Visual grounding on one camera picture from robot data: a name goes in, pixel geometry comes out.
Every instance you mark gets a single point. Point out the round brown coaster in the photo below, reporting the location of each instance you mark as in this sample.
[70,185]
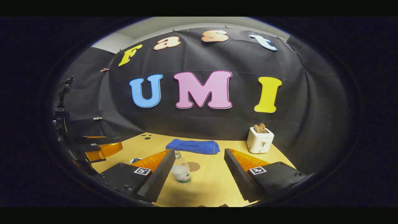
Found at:
[195,167]

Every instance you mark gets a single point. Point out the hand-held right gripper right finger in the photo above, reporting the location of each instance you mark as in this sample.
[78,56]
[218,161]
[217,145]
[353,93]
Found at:
[238,174]

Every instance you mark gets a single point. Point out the brown toast slice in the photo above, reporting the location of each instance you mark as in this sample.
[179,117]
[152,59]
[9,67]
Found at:
[263,127]
[256,128]

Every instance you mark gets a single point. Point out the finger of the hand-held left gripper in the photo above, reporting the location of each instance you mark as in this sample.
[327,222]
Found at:
[104,151]
[102,140]

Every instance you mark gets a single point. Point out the blue towel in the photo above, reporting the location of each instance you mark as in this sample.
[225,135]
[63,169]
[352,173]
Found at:
[192,146]

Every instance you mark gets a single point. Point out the clear plastic water bottle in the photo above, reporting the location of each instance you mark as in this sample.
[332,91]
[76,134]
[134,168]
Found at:
[181,172]

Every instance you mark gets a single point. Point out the dark blue teacup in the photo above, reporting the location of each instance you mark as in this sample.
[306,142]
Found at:
[136,160]

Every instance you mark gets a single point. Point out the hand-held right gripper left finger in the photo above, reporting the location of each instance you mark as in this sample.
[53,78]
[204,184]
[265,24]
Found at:
[158,177]

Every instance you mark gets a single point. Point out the black backdrop cloth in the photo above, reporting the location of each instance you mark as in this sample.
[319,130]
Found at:
[202,124]

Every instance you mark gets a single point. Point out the white toaster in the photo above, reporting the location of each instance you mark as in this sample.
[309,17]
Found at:
[258,141]

